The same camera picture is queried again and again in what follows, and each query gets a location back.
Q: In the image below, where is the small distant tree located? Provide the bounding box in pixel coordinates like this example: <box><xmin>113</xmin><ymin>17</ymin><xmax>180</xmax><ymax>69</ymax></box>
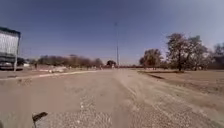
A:
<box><xmin>106</xmin><ymin>59</ymin><xmax>118</xmax><ymax>69</ymax></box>

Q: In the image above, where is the tall thin pole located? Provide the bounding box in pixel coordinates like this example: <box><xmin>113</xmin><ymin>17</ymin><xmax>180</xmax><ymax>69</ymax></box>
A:
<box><xmin>114</xmin><ymin>21</ymin><xmax>120</xmax><ymax>69</ymax></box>

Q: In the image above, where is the gravel dirt road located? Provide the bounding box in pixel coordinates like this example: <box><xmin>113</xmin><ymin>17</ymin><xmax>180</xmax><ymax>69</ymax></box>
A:
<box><xmin>0</xmin><ymin>68</ymin><xmax>224</xmax><ymax>128</ymax></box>

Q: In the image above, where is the medium round tree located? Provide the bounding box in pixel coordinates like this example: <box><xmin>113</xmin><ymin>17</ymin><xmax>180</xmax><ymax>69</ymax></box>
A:
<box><xmin>138</xmin><ymin>48</ymin><xmax>164</xmax><ymax>70</ymax></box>

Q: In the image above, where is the distant row of trees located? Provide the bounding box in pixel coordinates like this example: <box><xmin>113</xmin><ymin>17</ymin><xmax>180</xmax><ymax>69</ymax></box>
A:
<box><xmin>27</xmin><ymin>54</ymin><xmax>105</xmax><ymax>70</ymax></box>

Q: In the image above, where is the large leafy tree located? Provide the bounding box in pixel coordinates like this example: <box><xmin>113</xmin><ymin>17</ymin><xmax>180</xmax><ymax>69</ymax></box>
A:
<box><xmin>165</xmin><ymin>32</ymin><xmax>210</xmax><ymax>72</ymax></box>

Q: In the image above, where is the bare dry earth field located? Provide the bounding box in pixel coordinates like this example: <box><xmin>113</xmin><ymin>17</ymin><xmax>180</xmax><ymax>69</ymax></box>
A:
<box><xmin>137</xmin><ymin>69</ymin><xmax>224</xmax><ymax>98</ymax></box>

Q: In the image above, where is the dry ground beyond kerb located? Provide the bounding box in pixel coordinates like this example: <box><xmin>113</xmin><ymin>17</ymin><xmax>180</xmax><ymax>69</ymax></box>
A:
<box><xmin>0</xmin><ymin>68</ymin><xmax>98</xmax><ymax>80</ymax></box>

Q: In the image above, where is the cluster of trees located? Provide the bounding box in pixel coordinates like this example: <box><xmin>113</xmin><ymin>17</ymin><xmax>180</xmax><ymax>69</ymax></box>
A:
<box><xmin>206</xmin><ymin>42</ymin><xmax>224</xmax><ymax>71</ymax></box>

